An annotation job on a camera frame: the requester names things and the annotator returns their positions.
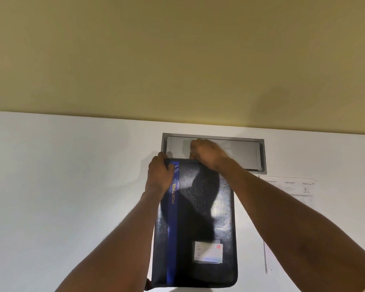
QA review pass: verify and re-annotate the person's left hand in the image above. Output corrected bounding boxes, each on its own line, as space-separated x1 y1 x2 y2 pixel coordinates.
144 152 176 195

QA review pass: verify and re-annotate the person's right hand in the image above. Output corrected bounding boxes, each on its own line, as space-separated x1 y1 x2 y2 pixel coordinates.
189 138 232 172

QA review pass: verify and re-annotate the black zip portfolio folder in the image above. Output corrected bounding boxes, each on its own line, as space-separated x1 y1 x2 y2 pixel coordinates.
145 158 238 292

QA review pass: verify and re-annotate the person's right forearm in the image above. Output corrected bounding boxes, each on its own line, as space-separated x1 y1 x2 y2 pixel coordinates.
214 156 365 292

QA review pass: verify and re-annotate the person's left forearm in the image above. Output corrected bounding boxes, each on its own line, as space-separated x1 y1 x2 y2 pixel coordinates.
54 191 165 292

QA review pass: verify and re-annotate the white card in folder pocket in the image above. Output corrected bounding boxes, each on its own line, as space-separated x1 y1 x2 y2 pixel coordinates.
194 241 224 264

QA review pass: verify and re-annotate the white printed paper sheet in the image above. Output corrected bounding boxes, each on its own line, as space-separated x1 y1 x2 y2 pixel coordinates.
259 175 317 274

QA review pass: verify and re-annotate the grey desk cable hatch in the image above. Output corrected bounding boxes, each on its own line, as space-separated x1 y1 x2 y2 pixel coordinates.
162 133 267 175

